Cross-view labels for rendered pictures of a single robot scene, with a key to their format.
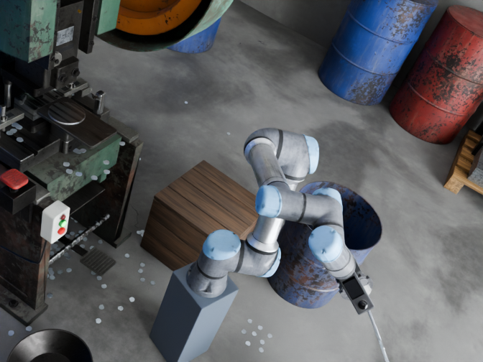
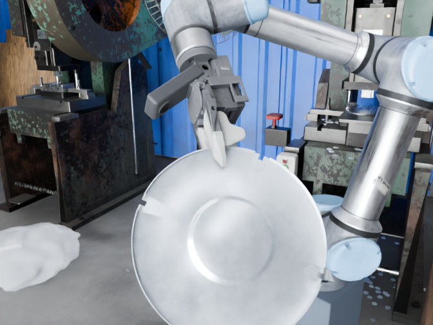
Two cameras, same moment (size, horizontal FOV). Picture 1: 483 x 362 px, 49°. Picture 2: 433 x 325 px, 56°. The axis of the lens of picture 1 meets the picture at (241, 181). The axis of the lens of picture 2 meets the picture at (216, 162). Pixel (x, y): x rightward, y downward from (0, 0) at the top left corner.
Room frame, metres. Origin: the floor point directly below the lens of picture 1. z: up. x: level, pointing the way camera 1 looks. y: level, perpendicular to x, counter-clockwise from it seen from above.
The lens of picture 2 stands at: (1.16, -1.04, 1.10)
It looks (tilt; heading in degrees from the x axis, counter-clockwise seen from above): 18 degrees down; 101
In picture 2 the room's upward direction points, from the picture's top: straight up
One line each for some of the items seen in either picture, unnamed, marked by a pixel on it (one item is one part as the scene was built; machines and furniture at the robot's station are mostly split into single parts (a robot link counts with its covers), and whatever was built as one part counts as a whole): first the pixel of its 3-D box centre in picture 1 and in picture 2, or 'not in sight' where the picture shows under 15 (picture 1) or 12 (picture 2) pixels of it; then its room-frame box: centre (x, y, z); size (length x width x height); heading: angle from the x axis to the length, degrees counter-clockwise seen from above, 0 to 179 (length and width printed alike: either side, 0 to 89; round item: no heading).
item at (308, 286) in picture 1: (318, 246); not in sight; (1.87, -0.47, 0.24); 0.42 x 0.42 x 0.48
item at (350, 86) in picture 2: (39, 75); (368, 87); (1.45, 0.78, 0.86); 0.20 x 0.16 x 0.05; 166
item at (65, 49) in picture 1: (53, 36); (372, 43); (1.44, 0.74, 1.04); 0.17 x 0.15 x 0.30; 76
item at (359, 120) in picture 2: (75, 133); (359, 129); (1.40, 0.61, 0.72); 0.25 x 0.14 x 0.14; 76
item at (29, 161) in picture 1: (37, 118); (363, 131); (1.45, 0.78, 0.68); 0.45 x 0.30 x 0.06; 166
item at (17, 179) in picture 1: (14, 185); (274, 123); (1.07, 0.63, 0.72); 0.07 x 0.06 x 0.08; 76
